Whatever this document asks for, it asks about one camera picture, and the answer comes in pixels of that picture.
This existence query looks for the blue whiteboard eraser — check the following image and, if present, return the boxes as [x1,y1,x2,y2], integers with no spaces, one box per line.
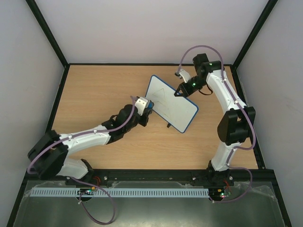
[147,101,154,109]

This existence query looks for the small blue-framed whiteboard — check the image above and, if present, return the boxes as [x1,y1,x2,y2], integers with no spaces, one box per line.
[145,75,199,133]

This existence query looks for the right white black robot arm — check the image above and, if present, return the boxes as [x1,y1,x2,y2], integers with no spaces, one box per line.
[174,53,256,186]

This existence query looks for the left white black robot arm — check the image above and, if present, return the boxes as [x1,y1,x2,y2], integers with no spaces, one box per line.
[27,103,153,182]

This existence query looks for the left controller circuit board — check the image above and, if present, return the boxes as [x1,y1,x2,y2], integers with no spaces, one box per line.
[77,187,98,195]

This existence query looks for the controller circuit board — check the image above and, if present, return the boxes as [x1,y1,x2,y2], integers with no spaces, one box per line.
[209,188,232,200]
[77,187,98,195]

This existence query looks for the right controller circuit board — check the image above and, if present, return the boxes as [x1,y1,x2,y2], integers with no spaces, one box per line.
[209,188,232,200]

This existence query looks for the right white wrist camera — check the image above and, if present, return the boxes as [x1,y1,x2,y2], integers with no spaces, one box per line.
[175,69,191,83]

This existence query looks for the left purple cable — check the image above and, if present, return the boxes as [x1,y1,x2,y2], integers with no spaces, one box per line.
[27,95,140,225]

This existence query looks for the right black frame post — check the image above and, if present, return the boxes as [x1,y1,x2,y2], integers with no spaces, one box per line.
[232,0,278,70]

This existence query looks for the black frame post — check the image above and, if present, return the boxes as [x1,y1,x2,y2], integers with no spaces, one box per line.
[232,0,278,70]
[26,0,69,68]

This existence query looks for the left black frame post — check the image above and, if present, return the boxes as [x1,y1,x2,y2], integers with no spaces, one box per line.
[26,0,69,68]

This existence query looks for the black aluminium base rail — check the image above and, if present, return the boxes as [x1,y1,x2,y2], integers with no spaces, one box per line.
[24,168,276,187]

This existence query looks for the light blue slotted cable duct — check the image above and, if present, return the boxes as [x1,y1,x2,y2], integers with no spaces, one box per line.
[29,187,209,198]

